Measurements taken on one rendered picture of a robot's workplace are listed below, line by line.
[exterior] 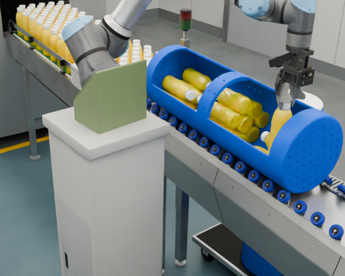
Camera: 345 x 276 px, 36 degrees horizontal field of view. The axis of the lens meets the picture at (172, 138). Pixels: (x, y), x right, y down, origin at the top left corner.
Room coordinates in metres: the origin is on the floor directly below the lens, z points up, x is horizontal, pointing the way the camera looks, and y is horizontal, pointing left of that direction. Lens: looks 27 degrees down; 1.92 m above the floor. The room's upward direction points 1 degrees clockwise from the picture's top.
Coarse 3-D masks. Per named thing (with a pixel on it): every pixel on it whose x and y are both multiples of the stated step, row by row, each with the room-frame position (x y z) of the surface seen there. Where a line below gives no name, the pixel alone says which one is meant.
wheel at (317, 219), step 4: (316, 212) 1.37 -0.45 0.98; (320, 212) 1.37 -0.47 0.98; (312, 216) 1.37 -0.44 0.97; (316, 216) 1.36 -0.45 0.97; (320, 216) 1.35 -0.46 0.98; (324, 216) 1.36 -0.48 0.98; (312, 220) 1.36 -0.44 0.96; (316, 220) 1.35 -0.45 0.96; (320, 220) 1.34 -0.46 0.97; (324, 220) 1.35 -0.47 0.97; (316, 224) 1.34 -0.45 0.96; (320, 224) 1.34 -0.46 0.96
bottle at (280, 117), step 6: (282, 108) 1.58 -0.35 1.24; (276, 114) 1.58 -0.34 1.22; (282, 114) 1.57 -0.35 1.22; (288, 114) 1.57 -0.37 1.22; (276, 120) 1.57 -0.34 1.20; (282, 120) 1.56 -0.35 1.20; (276, 126) 1.57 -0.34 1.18; (270, 132) 1.59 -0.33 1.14; (276, 132) 1.57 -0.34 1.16; (270, 138) 1.59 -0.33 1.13; (270, 144) 1.58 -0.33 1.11
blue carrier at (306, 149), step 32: (160, 64) 2.22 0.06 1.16; (192, 64) 2.31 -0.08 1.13; (160, 96) 2.06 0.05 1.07; (256, 96) 1.97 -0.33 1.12; (224, 128) 1.71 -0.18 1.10; (288, 128) 1.51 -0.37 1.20; (320, 128) 1.54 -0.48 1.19; (256, 160) 1.56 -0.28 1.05; (288, 160) 1.47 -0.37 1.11; (320, 160) 1.55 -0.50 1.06
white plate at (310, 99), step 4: (304, 92) 2.23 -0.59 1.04; (308, 96) 2.18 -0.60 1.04; (312, 96) 2.19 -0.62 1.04; (316, 96) 2.19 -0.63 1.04; (300, 100) 2.14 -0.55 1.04; (304, 100) 2.14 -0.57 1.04; (308, 100) 2.14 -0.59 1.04; (312, 100) 2.14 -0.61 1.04; (316, 100) 2.14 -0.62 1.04; (320, 100) 2.14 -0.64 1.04; (308, 104) 2.10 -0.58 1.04; (312, 104) 2.10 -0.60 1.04; (316, 104) 2.10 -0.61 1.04; (320, 104) 2.10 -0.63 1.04; (320, 108) 2.06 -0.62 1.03
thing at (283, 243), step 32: (192, 128) 2.06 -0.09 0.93; (192, 160) 1.87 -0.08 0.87; (192, 192) 1.94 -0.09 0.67; (224, 192) 1.68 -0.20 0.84; (320, 192) 1.57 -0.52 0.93; (224, 224) 1.77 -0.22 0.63; (256, 224) 1.54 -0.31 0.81; (288, 224) 1.43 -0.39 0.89; (288, 256) 1.42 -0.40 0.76; (320, 256) 1.30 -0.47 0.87
